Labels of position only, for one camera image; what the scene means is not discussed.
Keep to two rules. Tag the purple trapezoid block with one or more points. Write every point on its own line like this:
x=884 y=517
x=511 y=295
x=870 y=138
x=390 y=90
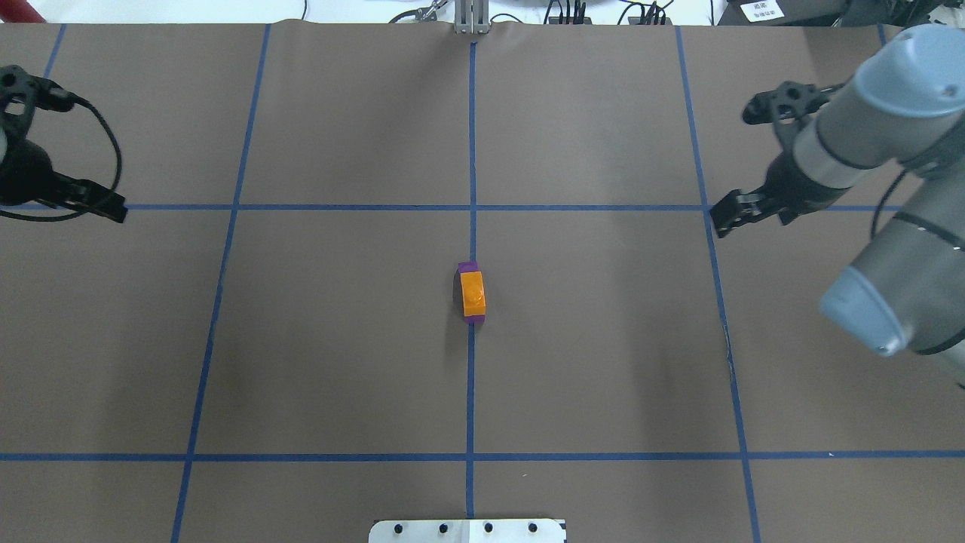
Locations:
x=465 y=267

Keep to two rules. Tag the black gripper finger orange side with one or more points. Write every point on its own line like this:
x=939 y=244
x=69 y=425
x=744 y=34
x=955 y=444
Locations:
x=739 y=208

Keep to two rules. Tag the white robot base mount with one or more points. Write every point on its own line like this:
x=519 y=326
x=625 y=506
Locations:
x=467 y=530

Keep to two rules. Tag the grey robot arm orange side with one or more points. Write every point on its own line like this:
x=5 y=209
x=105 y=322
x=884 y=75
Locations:
x=879 y=208

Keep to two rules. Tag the black gripper body orange side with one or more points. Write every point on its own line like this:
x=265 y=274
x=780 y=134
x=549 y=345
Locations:
x=791 y=185

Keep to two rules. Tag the orange trapezoid block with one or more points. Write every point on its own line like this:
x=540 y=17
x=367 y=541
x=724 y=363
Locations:
x=473 y=295

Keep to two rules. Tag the black gripper cable purple side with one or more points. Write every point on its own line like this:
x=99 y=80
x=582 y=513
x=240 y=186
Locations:
x=98 y=158

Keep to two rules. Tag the black gripper finger purple side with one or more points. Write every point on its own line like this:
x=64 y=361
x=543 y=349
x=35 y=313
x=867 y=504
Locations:
x=85 y=196

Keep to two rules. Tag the red object at corner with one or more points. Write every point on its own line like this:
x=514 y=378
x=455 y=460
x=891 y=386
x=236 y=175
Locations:
x=19 y=11

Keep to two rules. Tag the metal camera stand post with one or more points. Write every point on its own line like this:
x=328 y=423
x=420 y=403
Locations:
x=471 y=17

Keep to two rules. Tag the white paper label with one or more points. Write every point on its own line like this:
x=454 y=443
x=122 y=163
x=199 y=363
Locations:
x=761 y=11

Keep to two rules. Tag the black gripper body purple side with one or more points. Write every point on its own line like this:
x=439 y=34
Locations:
x=24 y=172

